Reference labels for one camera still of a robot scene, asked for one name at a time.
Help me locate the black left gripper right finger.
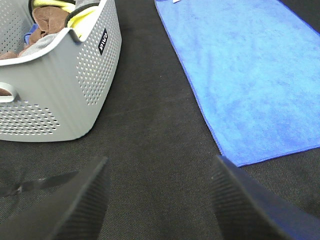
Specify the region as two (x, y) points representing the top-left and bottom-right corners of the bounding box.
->
(209, 155), (320, 240)

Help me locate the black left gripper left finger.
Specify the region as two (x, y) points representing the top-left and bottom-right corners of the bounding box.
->
(0, 156), (109, 240)

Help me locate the blue microfiber towel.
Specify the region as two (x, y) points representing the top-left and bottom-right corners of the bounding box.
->
(155, 0), (320, 166)

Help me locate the black tape strip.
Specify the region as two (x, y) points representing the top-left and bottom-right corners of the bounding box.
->
(0, 171), (79, 198)

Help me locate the grey perforated laundry basket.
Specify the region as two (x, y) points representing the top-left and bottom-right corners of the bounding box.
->
(0, 0), (122, 142)

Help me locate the grey towel in basket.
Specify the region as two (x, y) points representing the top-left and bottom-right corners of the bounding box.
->
(18, 33), (58, 58)

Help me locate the yellow towel in basket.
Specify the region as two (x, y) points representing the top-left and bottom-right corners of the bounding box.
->
(28, 0), (100, 38)

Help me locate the brown towel in basket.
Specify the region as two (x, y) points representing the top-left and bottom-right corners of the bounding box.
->
(0, 6), (73, 103)

